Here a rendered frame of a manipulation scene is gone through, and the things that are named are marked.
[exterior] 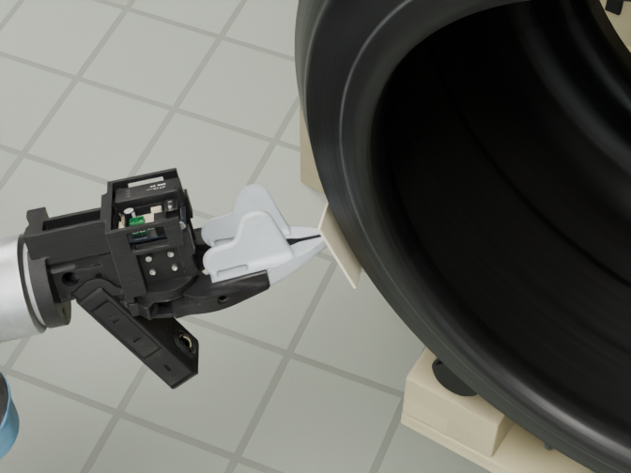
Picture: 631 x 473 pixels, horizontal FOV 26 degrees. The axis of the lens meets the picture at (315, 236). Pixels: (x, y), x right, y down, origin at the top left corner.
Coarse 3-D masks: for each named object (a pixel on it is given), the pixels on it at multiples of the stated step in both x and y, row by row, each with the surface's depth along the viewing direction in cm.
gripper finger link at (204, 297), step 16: (256, 272) 98; (192, 288) 98; (208, 288) 97; (224, 288) 97; (240, 288) 98; (256, 288) 98; (176, 304) 97; (192, 304) 97; (208, 304) 97; (224, 304) 97
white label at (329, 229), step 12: (324, 216) 100; (324, 228) 99; (336, 228) 101; (324, 240) 99; (336, 240) 100; (336, 252) 100; (348, 252) 102; (348, 264) 101; (360, 264) 103; (348, 276) 101
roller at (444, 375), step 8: (432, 368) 112; (440, 368) 110; (448, 368) 110; (440, 376) 111; (448, 376) 111; (456, 376) 110; (448, 384) 111; (456, 384) 111; (464, 384) 110; (456, 392) 112; (464, 392) 111; (472, 392) 110
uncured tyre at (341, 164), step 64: (320, 0) 83; (384, 0) 77; (448, 0) 74; (512, 0) 71; (576, 0) 109; (320, 64) 85; (384, 64) 81; (448, 64) 109; (512, 64) 114; (576, 64) 113; (320, 128) 90; (384, 128) 89; (448, 128) 109; (512, 128) 114; (576, 128) 116; (384, 192) 92; (448, 192) 109; (512, 192) 113; (576, 192) 116; (384, 256) 96; (448, 256) 108; (512, 256) 111; (576, 256) 114; (448, 320) 98; (512, 320) 109; (576, 320) 111; (512, 384) 99; (576, 384) 108; (576, 448) 100
